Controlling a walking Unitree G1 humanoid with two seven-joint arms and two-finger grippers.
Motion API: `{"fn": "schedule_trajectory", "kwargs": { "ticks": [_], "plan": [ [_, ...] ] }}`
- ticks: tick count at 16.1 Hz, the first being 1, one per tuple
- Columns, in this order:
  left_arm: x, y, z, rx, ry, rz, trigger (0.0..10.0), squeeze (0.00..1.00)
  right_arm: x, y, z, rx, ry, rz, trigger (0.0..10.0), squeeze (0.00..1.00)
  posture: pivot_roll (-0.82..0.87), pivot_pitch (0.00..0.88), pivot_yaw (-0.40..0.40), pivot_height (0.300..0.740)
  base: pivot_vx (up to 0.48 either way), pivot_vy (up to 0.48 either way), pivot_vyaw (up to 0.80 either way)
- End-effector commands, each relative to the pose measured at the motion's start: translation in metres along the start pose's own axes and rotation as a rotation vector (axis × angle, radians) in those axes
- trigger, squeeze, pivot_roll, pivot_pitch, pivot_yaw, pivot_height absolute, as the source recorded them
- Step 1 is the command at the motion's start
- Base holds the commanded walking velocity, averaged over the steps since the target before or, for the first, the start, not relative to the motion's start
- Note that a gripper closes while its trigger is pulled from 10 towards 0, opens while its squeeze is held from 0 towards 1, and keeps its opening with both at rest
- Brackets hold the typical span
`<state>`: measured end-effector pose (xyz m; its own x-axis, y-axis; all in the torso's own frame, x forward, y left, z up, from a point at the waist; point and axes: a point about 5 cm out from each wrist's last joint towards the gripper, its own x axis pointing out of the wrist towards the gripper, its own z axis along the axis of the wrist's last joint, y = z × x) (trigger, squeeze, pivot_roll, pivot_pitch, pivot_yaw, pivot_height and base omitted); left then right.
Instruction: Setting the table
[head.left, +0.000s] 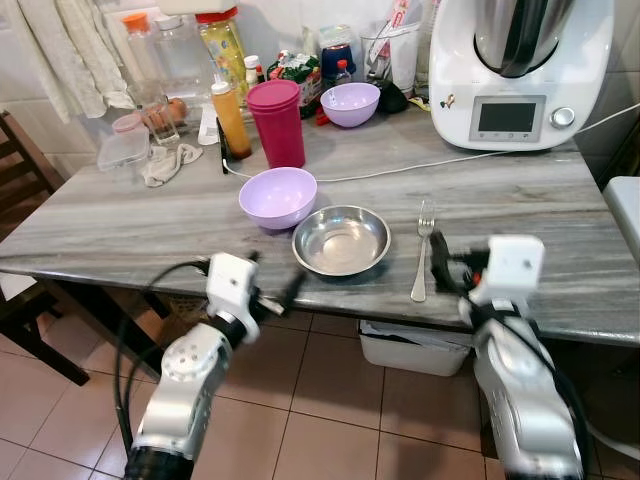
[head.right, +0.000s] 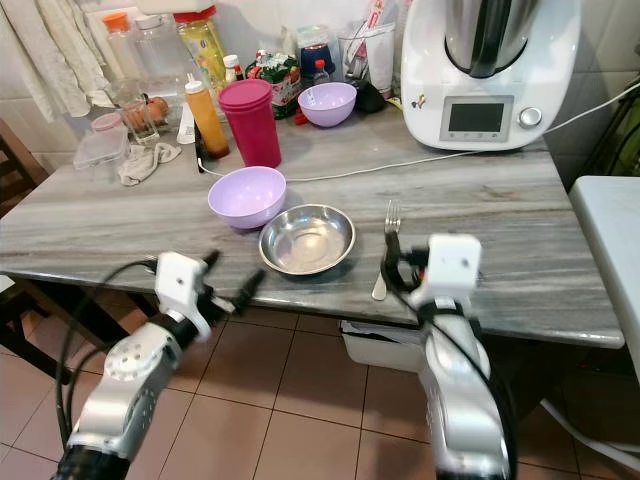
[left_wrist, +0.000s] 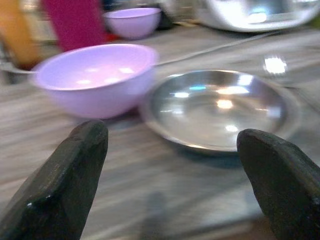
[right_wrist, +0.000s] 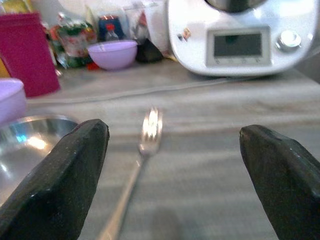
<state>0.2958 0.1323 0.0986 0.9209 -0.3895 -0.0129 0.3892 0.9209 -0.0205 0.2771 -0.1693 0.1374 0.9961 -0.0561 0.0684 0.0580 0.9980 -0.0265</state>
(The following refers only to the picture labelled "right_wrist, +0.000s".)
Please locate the white kitchen food processor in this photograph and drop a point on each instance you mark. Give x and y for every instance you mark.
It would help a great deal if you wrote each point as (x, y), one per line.
(240, 42)

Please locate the dark blue food package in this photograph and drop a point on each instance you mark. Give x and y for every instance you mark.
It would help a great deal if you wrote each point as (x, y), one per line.
(110, 22)

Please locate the silver metal fork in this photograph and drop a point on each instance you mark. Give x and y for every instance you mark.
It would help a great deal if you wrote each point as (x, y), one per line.
(147, 147)

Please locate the colourful plastic food bag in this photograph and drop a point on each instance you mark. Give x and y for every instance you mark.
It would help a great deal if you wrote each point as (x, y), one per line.
(73, 45)

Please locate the magenta plastic container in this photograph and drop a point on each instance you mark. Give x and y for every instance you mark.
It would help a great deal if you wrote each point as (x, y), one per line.
(26, 52)

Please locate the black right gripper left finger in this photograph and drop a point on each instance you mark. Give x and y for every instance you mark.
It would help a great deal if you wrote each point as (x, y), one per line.
(57, 185)

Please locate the lilac plastic lidded container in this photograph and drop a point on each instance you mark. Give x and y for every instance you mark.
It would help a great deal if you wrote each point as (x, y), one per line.
(10, 98)

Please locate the stainless steel bowl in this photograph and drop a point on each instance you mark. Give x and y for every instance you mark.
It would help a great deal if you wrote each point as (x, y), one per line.
(22, 150)

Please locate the clear plastic bag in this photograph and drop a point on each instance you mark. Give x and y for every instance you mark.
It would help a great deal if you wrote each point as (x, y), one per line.
(140, 22)

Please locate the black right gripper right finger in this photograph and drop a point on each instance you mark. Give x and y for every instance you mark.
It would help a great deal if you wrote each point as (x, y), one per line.
(287, 180)

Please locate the lilac plastic bowl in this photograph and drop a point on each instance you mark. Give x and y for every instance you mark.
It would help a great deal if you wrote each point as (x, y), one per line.
(113, 54)

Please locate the small red-capped bottle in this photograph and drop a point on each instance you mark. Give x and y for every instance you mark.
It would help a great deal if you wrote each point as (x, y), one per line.
(111, 33)

